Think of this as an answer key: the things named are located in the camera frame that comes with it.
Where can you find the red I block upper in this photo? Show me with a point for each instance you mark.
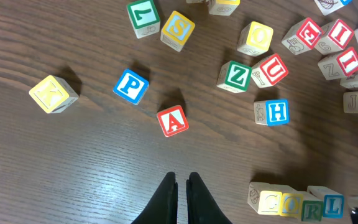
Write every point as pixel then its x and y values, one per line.
pixel 336 36

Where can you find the yellow s block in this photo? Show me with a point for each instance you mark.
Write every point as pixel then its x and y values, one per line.
pixel 177 31
pixel 222 7

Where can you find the green R block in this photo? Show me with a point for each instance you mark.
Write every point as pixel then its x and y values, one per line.
pixel 311 208

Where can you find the yellow S block left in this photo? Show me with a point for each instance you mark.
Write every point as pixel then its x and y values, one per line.
pixel 177 31

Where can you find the red E block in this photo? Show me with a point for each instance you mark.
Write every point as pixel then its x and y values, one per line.
pixel 303 36

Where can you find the red A block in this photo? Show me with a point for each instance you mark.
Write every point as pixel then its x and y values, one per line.
pixel 172 120

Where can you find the blue L block top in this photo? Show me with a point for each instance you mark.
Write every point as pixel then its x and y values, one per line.
pixel 328 6

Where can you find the red i block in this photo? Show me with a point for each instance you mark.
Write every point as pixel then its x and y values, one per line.
pixel 336 36
pixel 341 65

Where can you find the red I block lower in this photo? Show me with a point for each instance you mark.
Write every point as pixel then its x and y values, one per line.
pixel 341 65

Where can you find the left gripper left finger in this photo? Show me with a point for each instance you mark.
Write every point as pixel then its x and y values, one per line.
pixel 163 206

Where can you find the yellow S block top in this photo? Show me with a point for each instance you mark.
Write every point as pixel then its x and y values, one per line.
pixel 222 7

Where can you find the blue l block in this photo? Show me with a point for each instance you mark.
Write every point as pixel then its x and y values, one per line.
pixel 333 202
pixel 328 6

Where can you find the blue P block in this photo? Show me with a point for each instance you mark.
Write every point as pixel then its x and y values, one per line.
pixel 131 87

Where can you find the yellow o block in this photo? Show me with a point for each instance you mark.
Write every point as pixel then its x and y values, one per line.
pixel 290 202
pixel 255 39

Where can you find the blue H block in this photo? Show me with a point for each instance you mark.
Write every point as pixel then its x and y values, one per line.
pixel 272 112

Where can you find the green 7 block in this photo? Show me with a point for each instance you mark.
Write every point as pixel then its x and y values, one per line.
pixel 144 18

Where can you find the red U block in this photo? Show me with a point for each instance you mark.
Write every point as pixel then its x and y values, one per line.
pixel 269 71

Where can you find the yellow K block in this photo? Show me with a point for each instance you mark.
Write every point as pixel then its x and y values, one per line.
pixel 53 94

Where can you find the yellow C block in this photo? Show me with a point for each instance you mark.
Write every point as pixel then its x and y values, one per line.
pixel 264 198

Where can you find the green Z block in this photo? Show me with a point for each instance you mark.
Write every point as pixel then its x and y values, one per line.
pixel 234 77

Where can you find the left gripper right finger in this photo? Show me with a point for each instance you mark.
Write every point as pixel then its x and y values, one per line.
pixel 202 208

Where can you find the yellow block top left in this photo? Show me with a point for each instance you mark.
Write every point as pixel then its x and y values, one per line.
pixel 196 1

